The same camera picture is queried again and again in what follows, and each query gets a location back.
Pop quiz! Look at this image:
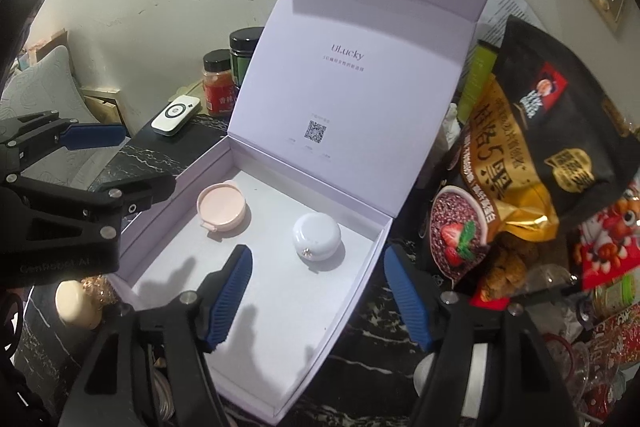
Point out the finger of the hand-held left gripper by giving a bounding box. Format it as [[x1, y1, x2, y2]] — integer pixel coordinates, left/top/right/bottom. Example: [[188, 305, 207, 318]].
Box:
[[0, 109, 127, 182], [0, 174, 177, 255]]

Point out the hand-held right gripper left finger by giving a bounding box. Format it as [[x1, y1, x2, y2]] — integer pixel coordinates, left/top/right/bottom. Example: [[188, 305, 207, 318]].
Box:
[[57, 244, 254, 427]]

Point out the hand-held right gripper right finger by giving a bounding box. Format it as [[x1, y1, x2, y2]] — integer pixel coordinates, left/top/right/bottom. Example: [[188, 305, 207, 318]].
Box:
[[383, 244, 569, 427]]

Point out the cream compact with pink lid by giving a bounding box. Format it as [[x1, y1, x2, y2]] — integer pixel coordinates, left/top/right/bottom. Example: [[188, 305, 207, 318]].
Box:
[[54, 279, 103, 330]]

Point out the white hinged gift box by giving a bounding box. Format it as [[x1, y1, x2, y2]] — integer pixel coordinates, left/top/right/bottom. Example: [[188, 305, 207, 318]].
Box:
[[111, 0, 493, 422]]

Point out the light wooden box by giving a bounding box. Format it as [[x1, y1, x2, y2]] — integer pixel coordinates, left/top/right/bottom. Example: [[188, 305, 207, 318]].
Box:
[[82, 87, 123, 128]]

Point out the gold glittery trinket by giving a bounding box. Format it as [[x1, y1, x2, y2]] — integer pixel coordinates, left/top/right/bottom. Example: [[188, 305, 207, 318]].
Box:
[[80, 274, 126, 308]]

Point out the grey leaf pattern pillow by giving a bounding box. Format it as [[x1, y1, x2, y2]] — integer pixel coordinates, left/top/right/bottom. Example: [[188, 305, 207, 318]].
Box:
[[0, 44, 101, 188]]

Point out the white flat charger pad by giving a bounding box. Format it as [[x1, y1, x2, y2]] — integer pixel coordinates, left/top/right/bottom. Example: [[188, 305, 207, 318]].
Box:
[[151, 96, 202, 138]]

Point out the small pink round compact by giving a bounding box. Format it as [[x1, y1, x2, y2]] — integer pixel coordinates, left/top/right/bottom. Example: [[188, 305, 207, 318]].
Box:
[[196, 181, 249, 233]]

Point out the brown fried snack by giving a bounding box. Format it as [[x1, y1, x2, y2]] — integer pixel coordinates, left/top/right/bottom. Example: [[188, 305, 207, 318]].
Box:
[[480, 232, 531, 303]]

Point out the white round compact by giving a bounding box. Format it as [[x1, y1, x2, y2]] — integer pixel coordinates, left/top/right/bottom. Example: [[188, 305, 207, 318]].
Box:
[[291, 212, 343, 265]]

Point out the red spice jar black lid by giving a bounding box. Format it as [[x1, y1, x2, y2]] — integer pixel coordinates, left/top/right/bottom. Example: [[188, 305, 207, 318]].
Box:
[[202, 49, 238, 118]]

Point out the green label jar black lid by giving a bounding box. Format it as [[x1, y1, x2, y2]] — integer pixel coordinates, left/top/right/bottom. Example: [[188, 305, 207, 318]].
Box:
[[229, 27, 266, 88]]

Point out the small white figurine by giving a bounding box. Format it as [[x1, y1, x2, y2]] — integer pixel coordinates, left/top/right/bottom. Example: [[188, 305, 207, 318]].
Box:
[[437, 103, 461, 152]]

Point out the red printed packet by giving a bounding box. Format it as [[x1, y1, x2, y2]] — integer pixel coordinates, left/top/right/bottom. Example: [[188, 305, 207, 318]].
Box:
[[572, 192, 640, 293]]

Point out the black and gold oatmeal bag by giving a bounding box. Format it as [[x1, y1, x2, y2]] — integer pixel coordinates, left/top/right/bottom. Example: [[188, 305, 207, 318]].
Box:
[[417, 14, 640, 293]]

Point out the green carton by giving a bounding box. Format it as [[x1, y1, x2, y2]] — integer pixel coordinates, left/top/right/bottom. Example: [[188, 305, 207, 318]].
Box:
[[457, 39, 501, 122]]

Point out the printed paper sheet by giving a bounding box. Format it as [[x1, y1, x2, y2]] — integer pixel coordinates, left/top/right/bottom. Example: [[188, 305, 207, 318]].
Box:
[[477, 0, 538, 48]]

